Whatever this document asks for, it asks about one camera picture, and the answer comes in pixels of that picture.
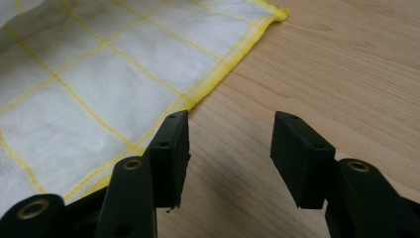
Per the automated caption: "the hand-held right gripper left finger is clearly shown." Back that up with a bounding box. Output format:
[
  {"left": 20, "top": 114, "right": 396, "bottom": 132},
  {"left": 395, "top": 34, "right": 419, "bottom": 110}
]
[{"left": 94, "top": 110, "right": 192, "bottom": 238}]

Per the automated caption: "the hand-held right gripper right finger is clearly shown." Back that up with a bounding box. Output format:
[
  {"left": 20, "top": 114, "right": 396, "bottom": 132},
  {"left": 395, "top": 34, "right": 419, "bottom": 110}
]
[{"left": 269, "top": 110, "right": 420, "bottom": 238}]

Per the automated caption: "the white cloth with yellow grid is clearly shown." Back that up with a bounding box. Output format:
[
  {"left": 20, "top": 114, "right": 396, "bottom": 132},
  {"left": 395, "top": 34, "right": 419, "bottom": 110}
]
[{"left": 0, "top": 0, "right": 292, "bottom": 217}]

